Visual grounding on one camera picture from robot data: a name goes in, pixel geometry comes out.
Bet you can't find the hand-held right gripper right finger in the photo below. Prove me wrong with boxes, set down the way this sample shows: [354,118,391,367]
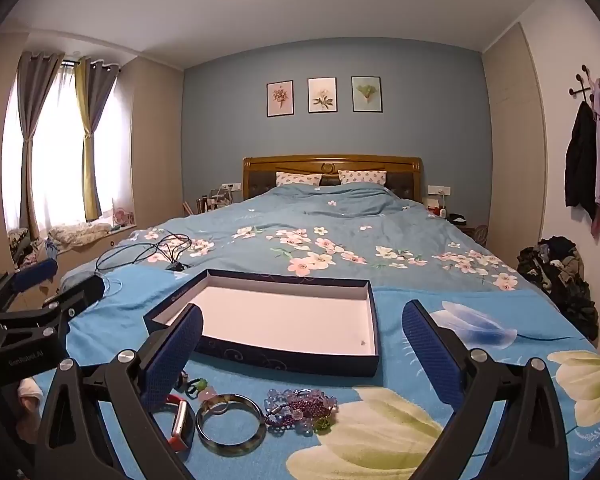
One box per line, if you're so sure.
[401,300,571,480]

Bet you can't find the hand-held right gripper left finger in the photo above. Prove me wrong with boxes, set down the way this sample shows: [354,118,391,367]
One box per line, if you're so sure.
[35,304,204,480]

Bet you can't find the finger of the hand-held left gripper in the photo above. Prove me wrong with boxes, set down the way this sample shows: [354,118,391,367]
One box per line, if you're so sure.
[0,258,59,311]
[0,275,106,341]

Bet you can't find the orange smartwatch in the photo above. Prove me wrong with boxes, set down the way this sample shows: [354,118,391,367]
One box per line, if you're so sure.
[152,394,197,453]

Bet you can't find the green jade bangle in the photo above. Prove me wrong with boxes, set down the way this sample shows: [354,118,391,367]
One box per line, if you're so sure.
[195,394,267,457]

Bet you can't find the clear crystal bead bracelet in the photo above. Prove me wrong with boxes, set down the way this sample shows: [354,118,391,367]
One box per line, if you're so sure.
[263,387,342,436]

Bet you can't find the dark blue shallow box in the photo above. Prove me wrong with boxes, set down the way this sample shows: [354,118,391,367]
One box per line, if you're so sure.
[144,268,382,378]

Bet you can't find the purple beaded bracelet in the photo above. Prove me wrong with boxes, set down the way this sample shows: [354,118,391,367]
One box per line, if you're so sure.
[280,390,332,428]

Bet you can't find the person's left hand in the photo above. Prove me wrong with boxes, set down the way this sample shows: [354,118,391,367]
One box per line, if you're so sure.
[19,377,45,413]

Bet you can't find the heap of mixed clothes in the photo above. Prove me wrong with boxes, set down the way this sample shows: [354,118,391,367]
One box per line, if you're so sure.
[7,227,58,266]

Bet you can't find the bright blue flower blanket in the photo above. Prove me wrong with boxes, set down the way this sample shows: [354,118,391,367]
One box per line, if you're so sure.
[27,265,600,480]

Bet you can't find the beige window seat cabinet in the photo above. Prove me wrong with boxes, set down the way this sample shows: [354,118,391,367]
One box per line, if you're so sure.
[57,225,136,281]

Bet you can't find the crumpled floral bedding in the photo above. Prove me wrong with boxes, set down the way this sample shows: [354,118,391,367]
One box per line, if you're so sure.
[47,222,111,248]

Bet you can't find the sheer white curtain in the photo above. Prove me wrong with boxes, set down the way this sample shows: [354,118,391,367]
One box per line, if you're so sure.
[2,67,133,241]

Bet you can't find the pile of dark clothes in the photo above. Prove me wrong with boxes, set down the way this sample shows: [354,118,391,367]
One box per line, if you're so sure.
[517,235,598,343]

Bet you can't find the cluster of cosmetic bottles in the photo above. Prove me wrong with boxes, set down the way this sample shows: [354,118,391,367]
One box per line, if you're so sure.
[195,184,241,216]

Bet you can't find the blue floral duvet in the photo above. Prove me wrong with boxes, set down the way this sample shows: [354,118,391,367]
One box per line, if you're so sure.
[60,182,523,293]

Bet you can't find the grey and yellow curtain panel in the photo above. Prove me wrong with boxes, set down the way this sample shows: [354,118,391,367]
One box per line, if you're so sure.
[75,57,118,223]

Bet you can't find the dotted white pillow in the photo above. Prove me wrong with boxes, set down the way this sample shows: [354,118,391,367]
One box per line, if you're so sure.
[276,171,323,188]
[338,169,388,186]

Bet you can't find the wooden bed headboard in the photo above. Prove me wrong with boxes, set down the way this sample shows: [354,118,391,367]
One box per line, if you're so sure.
[242,155,424,206]

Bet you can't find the beige built-in wardrobe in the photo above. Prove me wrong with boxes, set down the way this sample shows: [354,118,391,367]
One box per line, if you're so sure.
[481,22,548,261]

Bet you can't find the black jacket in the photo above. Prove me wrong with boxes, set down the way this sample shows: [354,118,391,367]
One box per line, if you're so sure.
[564,101,598,221]

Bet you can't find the green leaf framed picture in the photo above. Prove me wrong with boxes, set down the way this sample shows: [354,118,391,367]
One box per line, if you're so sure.
[351,75,383,112]

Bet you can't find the white flower framed picture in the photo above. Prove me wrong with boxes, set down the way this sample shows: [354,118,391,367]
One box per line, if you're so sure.
[307,77,339,113]

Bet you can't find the pink flower framed picture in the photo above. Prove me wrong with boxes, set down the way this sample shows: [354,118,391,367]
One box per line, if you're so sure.
[266,80,294,118]

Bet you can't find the black charging cable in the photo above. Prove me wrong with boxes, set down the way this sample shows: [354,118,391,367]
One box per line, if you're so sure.
[95,232,193,273]

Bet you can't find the black wall coat hooks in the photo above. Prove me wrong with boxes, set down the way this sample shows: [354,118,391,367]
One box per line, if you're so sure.
[569,65,598,106]

